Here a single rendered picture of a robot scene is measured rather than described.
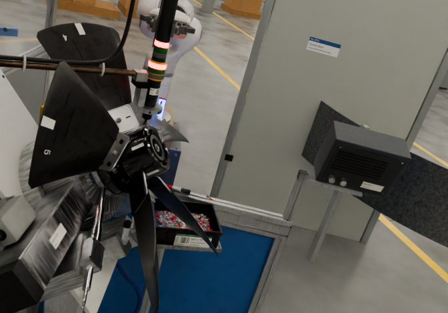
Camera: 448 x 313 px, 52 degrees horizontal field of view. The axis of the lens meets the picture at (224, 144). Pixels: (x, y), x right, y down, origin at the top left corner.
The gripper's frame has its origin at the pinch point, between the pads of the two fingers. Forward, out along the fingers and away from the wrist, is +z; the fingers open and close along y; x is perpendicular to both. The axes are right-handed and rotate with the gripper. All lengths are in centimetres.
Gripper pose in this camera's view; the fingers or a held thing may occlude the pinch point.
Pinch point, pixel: (164, 27)
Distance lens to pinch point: 111.8
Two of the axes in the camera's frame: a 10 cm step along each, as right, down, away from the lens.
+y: -9.7, -2.5, -0.7
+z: -0.3, 3.7, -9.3
